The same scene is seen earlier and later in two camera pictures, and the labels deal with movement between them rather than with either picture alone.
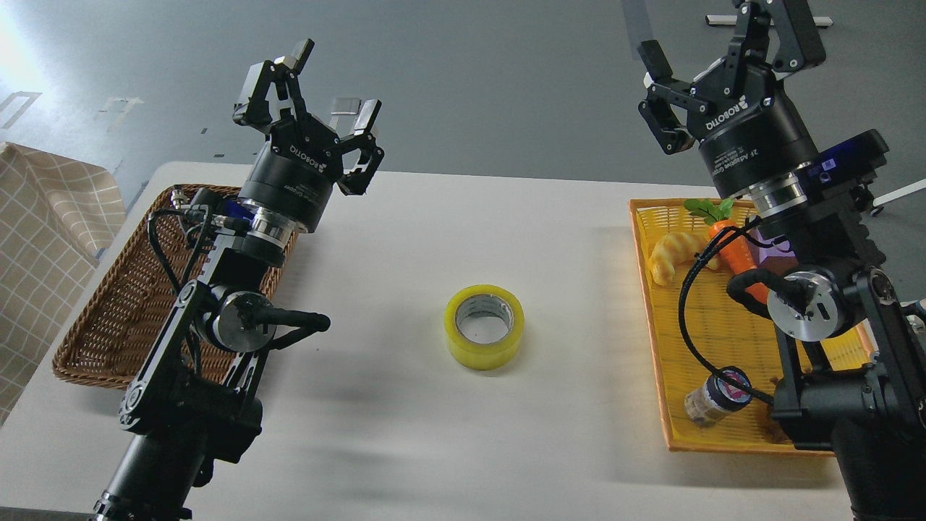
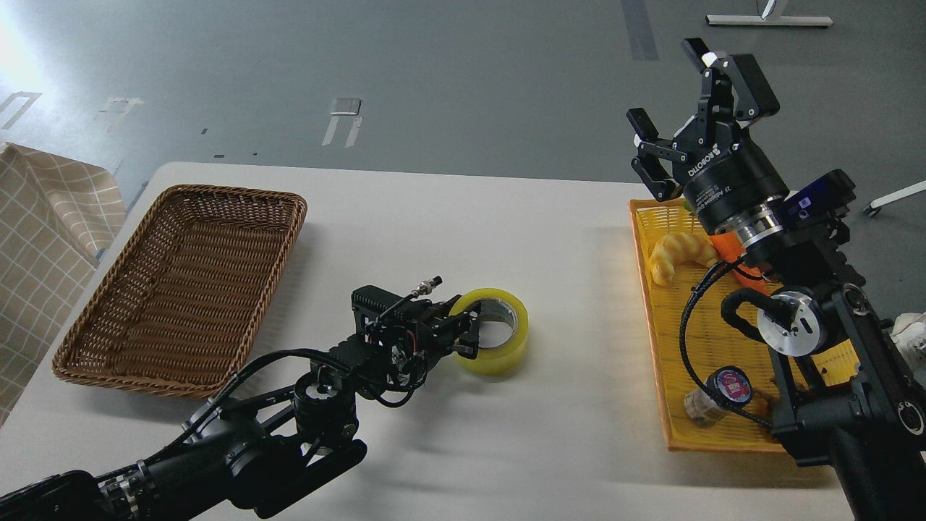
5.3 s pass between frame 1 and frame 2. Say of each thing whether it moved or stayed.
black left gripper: moved
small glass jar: stayed
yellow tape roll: stayed
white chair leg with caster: stayed
